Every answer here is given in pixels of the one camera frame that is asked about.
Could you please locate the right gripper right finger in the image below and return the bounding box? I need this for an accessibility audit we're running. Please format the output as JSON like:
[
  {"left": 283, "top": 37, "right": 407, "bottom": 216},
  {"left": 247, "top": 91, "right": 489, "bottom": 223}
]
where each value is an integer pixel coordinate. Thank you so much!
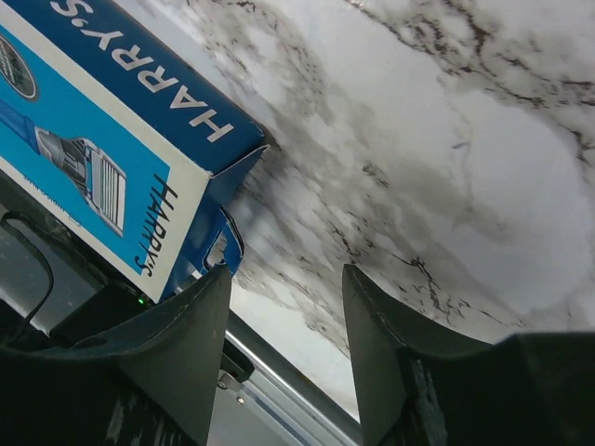
[{"left": 342, "top": 265, "right": 594, "bottom": 445}]

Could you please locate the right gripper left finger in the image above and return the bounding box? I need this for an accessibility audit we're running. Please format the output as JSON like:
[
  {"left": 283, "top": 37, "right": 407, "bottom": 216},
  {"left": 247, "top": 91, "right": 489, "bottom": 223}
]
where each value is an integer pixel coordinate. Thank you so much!
[{"left": 1, "top": 266, "right": 231, "bottom": 445}]

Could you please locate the blue Harrys razor box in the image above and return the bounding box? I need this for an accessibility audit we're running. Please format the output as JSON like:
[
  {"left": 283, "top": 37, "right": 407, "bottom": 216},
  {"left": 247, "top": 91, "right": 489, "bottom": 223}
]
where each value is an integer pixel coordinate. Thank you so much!
[{"left": 1, "top": 1, "right": 269, "bottom": 301}]

